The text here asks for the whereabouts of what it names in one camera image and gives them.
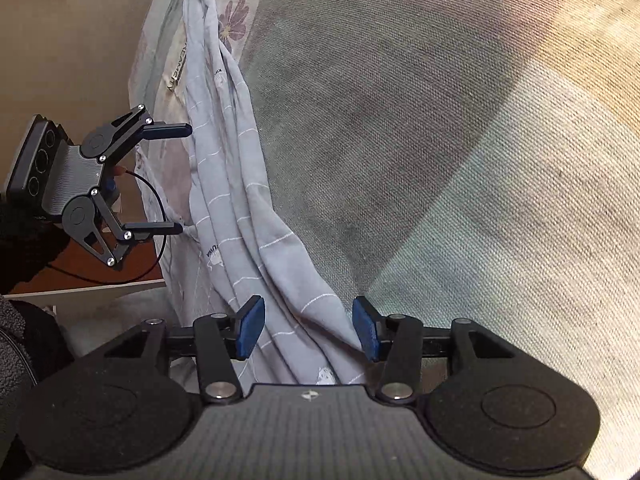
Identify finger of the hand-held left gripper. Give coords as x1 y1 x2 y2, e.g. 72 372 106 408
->
102 104 194 162
81 191 184 272

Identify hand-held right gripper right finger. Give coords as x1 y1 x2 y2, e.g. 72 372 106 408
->
352 296 518 405

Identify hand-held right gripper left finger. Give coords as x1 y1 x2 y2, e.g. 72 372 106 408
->
100 295 266 405

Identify grey printed pants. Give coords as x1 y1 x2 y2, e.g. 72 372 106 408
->
177 0 373 388

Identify wooden side table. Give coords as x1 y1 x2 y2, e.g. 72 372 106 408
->
2 175 167 300

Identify person's dark fleece jacket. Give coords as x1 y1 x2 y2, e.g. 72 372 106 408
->
0 295 76 466

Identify bed with patchwork sheet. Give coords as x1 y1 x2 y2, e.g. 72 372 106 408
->
127 0 640 480

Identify thin black looped cable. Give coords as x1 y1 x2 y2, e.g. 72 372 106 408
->
42 169 169 281

